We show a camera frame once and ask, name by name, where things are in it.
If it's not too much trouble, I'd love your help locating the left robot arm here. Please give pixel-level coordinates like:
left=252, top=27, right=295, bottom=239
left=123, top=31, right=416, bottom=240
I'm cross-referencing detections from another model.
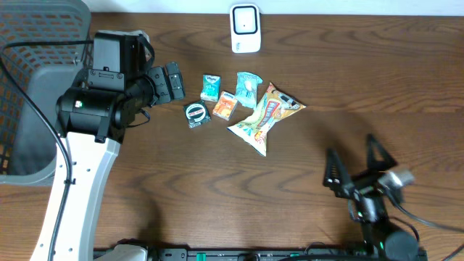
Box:
left=31, top=30, right=186, bottom=260

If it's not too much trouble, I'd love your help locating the orange tissue pack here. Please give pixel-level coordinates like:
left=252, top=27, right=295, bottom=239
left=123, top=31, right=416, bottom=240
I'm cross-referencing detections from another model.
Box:
left=212, top=91, right=238, bottom=120

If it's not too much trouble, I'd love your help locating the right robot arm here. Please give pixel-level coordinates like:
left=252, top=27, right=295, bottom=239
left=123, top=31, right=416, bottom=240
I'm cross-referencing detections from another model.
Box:
left=323, top=134, right=427, bottom=260

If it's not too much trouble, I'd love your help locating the dark grey plastic basket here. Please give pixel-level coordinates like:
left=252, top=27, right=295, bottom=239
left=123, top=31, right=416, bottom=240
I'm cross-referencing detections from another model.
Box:
left=1, top=0, right=92, bottom=186

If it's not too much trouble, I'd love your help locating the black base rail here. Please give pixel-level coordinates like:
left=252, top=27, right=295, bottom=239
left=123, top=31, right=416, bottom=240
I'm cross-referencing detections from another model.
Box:
left=93, top=247, right=428, bottom=261

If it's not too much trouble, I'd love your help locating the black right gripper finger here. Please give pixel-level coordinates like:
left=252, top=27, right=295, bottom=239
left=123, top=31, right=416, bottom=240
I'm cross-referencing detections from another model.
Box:
left=366, top=134, right=397, bottom=171
left=323, top=149, right=354, bottom=189

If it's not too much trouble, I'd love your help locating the yellow snack bag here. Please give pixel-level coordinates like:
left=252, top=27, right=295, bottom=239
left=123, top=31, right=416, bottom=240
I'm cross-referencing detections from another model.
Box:
left=227, top=82, right=306, bottom=157

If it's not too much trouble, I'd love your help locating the teal packet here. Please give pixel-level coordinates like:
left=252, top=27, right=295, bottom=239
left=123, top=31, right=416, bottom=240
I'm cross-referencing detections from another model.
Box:
left=235, top=72, right=262, bottom=109

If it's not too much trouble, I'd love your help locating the black round-logo packet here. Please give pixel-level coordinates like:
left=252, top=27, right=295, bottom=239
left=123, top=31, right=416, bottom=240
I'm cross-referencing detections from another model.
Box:
left=183, top=100, right=211, bottom=128

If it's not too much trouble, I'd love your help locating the green tissue pack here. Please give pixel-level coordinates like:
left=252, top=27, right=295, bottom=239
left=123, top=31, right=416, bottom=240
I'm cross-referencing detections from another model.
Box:
left=200, top=75, right=220, bottom=102

